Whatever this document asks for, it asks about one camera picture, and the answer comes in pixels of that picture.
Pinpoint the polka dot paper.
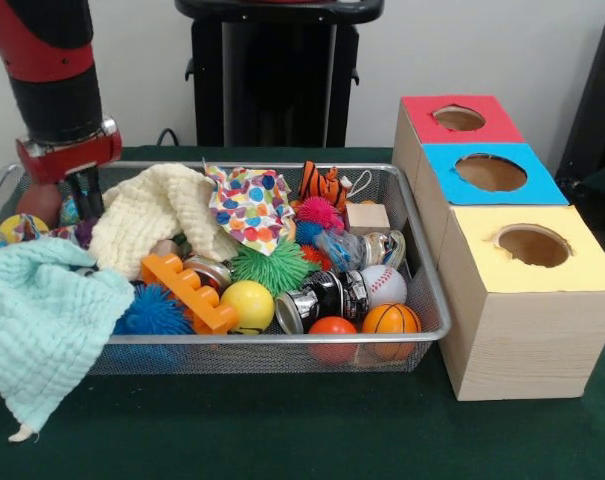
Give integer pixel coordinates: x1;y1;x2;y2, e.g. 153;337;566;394
201;158;296;257

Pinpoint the black floor stand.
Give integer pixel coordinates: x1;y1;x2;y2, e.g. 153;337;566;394
555;8;605;186

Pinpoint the yellow smiley ball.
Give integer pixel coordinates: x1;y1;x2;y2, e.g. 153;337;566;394
220;279;276;335

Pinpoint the green spiky ball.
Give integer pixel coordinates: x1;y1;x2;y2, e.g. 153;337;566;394
230;237;319;297

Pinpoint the orange basketball toy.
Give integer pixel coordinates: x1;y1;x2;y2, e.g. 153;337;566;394
361;302;423;361

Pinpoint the brown football toy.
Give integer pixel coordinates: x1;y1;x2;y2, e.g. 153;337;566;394
15;184;63;229

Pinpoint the red orange ball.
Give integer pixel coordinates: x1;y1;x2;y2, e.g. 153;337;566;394
308;316;359;365

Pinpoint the globe print ball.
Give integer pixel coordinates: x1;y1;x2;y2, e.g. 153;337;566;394
59;194;81;227

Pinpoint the dark green table cloth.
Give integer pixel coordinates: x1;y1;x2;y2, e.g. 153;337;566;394
0;144;605;480

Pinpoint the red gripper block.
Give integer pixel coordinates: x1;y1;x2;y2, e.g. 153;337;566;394
15;115;124;221

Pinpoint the side table green cloth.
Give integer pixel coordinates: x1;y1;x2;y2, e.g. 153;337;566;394
561;158;605;201

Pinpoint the white baseball toy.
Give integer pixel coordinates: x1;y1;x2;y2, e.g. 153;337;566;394
359;264;408;310

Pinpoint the mint green cloth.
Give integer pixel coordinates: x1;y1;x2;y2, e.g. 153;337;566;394
0;236;136;442

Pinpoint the cream waffle cloth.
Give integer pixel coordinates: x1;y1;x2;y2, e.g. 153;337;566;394
88;163;241;280

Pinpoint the orange toy brick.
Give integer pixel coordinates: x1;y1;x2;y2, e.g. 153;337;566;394
140;252;240;335

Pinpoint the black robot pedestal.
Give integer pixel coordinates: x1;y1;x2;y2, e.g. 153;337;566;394
174;0;386;149

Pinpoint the blue spiky ball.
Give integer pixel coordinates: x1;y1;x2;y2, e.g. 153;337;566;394
112;282;196;335

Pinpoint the clear mesh bin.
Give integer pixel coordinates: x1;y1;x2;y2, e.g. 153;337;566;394
0;160;453;375

